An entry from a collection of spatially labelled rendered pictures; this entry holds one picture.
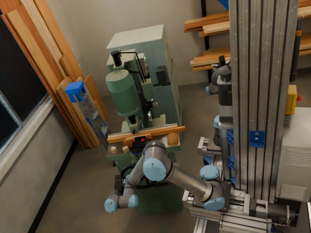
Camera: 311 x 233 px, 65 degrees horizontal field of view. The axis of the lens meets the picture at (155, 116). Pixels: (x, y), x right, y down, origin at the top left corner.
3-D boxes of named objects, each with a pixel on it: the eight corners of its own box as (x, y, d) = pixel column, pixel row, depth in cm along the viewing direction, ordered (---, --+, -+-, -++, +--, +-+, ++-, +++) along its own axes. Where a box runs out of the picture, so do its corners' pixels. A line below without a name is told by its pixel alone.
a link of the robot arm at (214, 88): (214, 83, 154) (207, 99, 203) (231, 80, 153) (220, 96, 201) (209, 66, 156) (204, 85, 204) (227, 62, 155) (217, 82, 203)
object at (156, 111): (150, 119, 214) (146, 108, 207) (150, 114, 220) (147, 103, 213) (160, 117, 213) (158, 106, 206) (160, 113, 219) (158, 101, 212)
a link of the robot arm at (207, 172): (219, 174, 158) (217, 160, 150) (222, 192, 148) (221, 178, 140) (200, 176, 160) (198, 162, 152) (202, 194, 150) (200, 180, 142)
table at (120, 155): (106, 170, 194) (104, 165, 190) (112, 144, 218) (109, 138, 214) (182, 159, 186) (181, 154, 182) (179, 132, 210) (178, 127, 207)
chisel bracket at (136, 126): (131, 135, 199) (128, 127, 194) (133, 124, 210) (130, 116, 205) (140, 133, 198) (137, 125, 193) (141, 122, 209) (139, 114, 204)
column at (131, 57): (130, 134, 229) (105, 65, 187) (132, 119, 247) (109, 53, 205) (154, 130, 226) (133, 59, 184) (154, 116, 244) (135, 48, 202)
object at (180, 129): (108, 143, 210) (107, 140, 208) (108, 142, 212) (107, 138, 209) (185, 131, 201) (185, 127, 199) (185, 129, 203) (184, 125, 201)
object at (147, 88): (145, 100, 205) (140, 85, 196) (145, 94, 212) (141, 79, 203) (155, 98, 204) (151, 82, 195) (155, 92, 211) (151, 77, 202)
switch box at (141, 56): (140, 76, 203) (135, 59, 193) (141, 71, 211) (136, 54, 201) (147, 75, 202) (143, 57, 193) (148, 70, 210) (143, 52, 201)
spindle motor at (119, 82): (116, 119, 184) (102, 83, 166) (119, 105, 198) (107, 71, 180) (139, 114, 182) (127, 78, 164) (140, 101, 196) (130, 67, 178)
